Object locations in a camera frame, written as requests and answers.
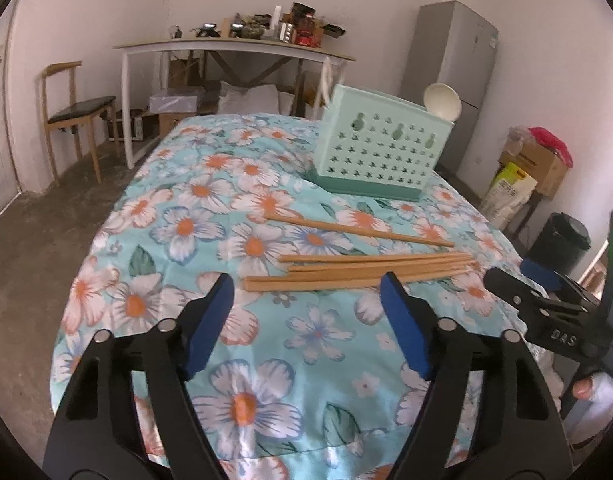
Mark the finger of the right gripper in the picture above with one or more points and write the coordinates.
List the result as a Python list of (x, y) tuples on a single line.
[(551, 274), (559, 325)]

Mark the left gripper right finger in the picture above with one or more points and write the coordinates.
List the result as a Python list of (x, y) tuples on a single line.
[(439, 350)]

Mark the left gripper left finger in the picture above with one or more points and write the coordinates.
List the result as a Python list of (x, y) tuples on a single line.
[(176, 350)]

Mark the right hand white glove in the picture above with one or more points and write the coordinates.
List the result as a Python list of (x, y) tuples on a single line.
[(592, 413)]

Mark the black bin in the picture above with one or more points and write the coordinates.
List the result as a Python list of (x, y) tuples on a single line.
[(561, 244)]

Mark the yellow green sack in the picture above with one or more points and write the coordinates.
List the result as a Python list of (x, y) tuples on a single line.
[(508, 193)]

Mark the floral tablecloth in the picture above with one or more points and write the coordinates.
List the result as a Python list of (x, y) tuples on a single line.
[(300, 385)]

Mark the red plastic bag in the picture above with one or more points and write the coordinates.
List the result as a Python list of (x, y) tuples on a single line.
[(547, 139)]

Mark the white ladle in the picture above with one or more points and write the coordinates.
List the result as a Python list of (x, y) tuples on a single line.
[(442, 101)]

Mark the green utensil caddy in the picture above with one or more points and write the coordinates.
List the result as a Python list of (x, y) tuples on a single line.
[(376, 145)]

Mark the cardboard box under desk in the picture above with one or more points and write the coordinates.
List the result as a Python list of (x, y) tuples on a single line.
[(168, 121)]

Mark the grey flat box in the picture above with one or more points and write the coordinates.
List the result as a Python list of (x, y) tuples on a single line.
[(186, 100)]

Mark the grey refrigerator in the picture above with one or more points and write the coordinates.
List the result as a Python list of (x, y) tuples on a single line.
[(452, 45)]

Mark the white pillow bag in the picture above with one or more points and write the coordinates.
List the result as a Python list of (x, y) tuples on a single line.
[(245, 101)]

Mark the wooden chair black seat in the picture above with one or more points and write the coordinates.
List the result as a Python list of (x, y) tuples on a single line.
[(76, 115)]

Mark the red packages on desk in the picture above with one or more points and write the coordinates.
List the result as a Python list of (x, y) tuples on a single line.
[(309, 32)]

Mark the cardboard box by wall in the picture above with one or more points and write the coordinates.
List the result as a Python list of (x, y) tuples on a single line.
[(543, 165)]

